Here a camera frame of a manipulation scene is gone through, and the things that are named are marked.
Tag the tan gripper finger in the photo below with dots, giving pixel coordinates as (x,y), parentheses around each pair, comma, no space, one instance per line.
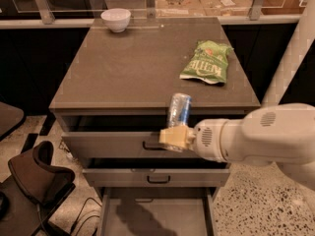
(177,138)

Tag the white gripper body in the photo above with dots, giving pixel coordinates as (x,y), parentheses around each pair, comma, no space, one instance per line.
(209,139)

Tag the silver blue redbull can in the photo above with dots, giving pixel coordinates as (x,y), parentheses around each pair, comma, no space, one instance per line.
(179,110)

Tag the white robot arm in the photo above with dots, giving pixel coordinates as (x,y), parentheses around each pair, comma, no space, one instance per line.
(283,134)

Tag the grey middle drawer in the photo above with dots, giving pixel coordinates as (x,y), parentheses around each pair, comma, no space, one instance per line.
(156,172)

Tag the grey drawer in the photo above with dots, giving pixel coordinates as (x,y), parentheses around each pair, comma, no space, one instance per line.
(120,136)
(156,172)
(157,212)

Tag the grey drawer cabinet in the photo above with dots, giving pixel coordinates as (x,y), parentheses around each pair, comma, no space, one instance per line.
(136,72)

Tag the grey bottom drawer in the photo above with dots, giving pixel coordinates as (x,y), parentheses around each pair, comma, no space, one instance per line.
(157,212)

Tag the grey top drawer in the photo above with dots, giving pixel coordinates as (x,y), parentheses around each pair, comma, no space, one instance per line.
(120,136)

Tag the green chip bag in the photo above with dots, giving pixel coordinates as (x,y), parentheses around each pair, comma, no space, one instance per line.
(209,63)

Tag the white ceramic bowl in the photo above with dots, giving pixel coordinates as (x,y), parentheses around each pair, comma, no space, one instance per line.
(117,19)

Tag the white diagonal pole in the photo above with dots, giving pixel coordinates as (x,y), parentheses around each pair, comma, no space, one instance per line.
(296,50)

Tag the flattened cardboard box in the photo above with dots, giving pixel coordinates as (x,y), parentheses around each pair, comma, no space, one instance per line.
(200,8)

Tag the dark brown chair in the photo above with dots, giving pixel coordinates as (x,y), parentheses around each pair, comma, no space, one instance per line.
(33,192)

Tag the dark round table edge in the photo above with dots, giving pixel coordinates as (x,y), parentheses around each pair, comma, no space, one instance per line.
(11,118)

